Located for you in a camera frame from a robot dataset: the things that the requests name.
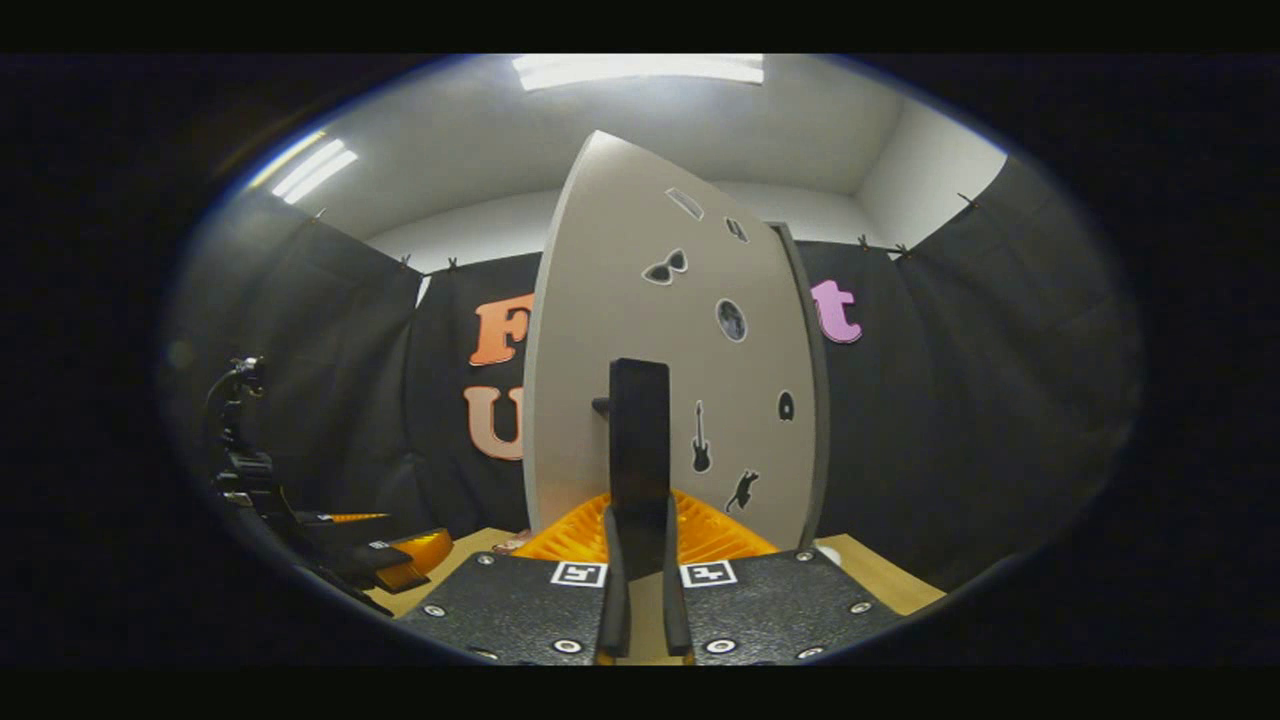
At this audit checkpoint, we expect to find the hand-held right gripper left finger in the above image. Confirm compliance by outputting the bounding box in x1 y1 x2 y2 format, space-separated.
395 490 633 666

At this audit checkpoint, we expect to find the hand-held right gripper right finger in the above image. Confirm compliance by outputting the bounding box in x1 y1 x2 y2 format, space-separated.
662 490 906 666

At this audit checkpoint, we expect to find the black cabinet door handle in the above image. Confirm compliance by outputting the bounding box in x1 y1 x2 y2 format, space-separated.
592 358 671 581

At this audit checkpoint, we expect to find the grey cabinet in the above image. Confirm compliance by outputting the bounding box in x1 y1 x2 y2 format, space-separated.
770 222 833 551

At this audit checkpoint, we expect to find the white cabinet door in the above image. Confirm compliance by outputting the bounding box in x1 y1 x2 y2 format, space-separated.
522 130 821 551

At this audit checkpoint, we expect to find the narrow ceiling light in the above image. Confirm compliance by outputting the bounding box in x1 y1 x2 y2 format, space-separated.
250 130 359 206

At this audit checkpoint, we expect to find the wide ceiling light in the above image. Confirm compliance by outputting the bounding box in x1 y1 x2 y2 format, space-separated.
512 54 766 93

